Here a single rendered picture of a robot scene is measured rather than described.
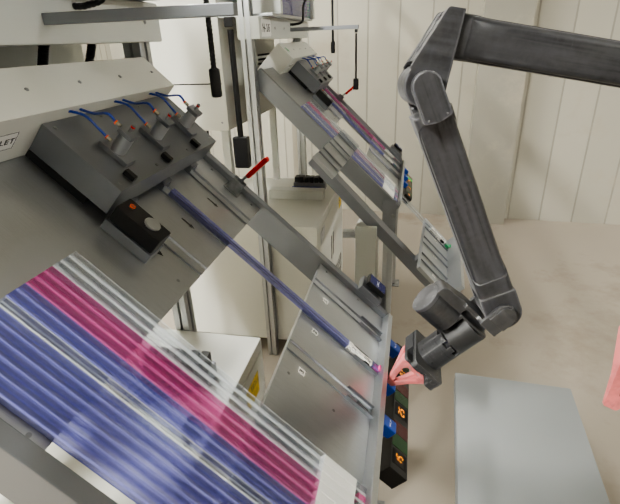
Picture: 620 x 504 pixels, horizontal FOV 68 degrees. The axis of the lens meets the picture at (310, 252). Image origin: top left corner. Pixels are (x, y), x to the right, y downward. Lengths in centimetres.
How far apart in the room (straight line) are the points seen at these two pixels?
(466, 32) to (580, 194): 324
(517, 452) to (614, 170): 308
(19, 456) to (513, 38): 72
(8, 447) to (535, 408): 92
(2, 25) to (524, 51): 68
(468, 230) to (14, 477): 63
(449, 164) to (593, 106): 306
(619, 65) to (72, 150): 74
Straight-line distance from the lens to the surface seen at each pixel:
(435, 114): 67
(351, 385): 84
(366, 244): 130
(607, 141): 382
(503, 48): 72
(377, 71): 362
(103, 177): 69
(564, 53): 75
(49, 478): 49
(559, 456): 102
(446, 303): 80
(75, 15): 78
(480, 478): 94
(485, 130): 351
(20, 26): 77
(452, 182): 72
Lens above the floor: 130
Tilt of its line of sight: 25 degrees down
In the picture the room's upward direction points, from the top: 2 degrees counter-clockwise
